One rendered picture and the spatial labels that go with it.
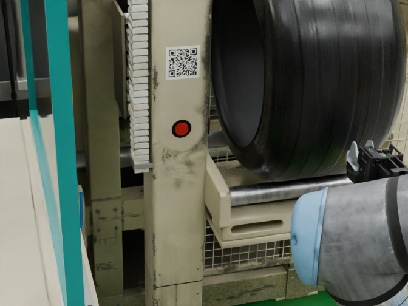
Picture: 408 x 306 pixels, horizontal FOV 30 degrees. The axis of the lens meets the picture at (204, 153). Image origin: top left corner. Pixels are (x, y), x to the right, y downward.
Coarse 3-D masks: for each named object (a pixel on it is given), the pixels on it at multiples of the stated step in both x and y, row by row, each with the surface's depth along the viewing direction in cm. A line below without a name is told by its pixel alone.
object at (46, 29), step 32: (32, 0) 94; (64, 0) 65; (32, 32) 103; (64, 32) 66; (32, 64) 113; (64, 64) 67; (32, 96) 125; (64, 96) 69; (32, 128) 122; (64, 128) 70; (64, 160) 72; (64, 192) 73; (64, 224) 75; (64, 256) 77; (64, 288) 87
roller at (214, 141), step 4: (212, 132) 200; (216, 132) 200; (220, 132) 200; (208, 136) 199; (212, 136) 199; (216, 136) 199; (220, 136) 200; (208, 140) 199; (212, 140) 199; (216, 140) 199; (220, 140) 199; (224, 140) 200; (208, 144) 199; (212, 144) 199; (216, 144) 200; (220, 144) 200; (224, 144) 200; (208, 148) 200
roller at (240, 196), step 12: (288, 180) 179; (300, 180) 180; (312, 180) 180; (324, 180) 181; (336, 180) 181; (348, 180) 182; (240, 192) 175; (252, 192) 176; (264, 192) 176; (276, 192) 177; (288, 192) 178; (300, 192) 179; (240, 204) 176
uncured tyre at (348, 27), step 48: (240, 0) 198; (288, 0) 151; (336, 0) 152; (384, 0) 155; (240, 48) 204; (288, 48) 151; (336, 48) 151; (384, 48) 154; (240, 96) 204; (288, 96) 153; (336, 96) 154; (384, 96) 157; (240, 144) 181; (288, 144) 159; (336, 144) 161
